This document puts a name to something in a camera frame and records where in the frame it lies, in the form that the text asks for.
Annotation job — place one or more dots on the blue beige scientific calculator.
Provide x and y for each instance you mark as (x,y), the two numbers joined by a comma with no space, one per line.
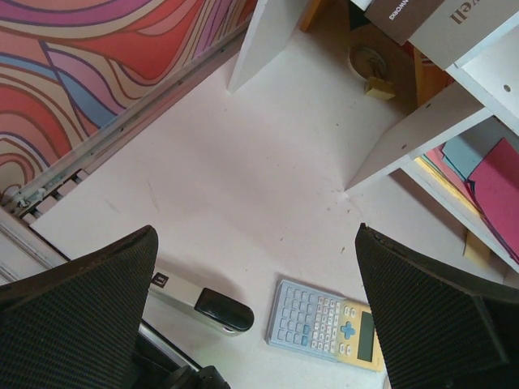
(324,325)

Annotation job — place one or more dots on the brown Fredonia book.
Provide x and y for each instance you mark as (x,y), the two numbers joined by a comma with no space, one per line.
(400,19)

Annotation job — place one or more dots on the black white stapler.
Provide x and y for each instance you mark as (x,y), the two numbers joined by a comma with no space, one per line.
(204,304)

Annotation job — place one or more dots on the coloured paper sheet stack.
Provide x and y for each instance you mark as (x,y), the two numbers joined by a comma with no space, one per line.
(486,182)

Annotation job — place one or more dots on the white wooden bookshelf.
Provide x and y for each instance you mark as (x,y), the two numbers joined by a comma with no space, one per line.
(484,93)

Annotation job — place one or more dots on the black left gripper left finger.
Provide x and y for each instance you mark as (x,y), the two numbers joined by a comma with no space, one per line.
(75,325)

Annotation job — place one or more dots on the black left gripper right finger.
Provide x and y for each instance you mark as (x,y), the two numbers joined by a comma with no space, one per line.
(438,326)

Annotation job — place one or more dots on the small white side shelf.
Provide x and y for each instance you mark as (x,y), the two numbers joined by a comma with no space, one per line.
(271,26)

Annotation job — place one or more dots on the grey Lonely One book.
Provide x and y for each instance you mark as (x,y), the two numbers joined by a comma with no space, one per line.
(459,30)

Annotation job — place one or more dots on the yellow sticky note pad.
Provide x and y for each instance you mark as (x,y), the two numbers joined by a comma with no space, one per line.
(476,251)

